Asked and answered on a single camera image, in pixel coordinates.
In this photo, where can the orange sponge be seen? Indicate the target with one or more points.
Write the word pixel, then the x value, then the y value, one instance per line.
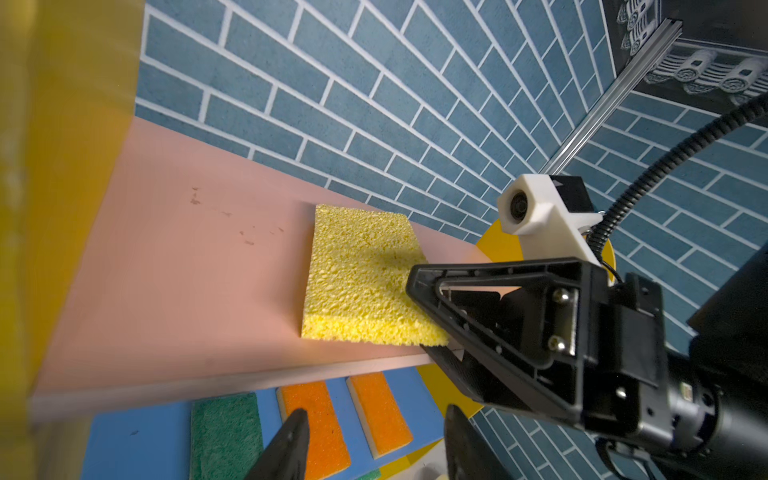
pixel 327 453

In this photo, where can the pale yellow sponge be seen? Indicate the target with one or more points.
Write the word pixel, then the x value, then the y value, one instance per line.
pixel 383 424

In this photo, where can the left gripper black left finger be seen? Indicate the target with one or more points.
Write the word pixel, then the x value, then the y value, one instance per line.
pixel 286 455

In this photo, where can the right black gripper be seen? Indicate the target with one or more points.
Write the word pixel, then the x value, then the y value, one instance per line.
pixel 525 331

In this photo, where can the yellow pink blue shelf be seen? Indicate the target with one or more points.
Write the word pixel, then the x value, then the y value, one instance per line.
pixel 180 137

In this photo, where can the yellow sponge front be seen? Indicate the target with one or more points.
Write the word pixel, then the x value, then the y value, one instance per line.
pixel 356 289

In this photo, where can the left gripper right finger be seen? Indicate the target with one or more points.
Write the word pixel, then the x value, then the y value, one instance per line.
pixel 468 455

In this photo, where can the dark green scrub sponge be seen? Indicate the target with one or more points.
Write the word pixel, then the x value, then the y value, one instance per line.
pixel 225 437

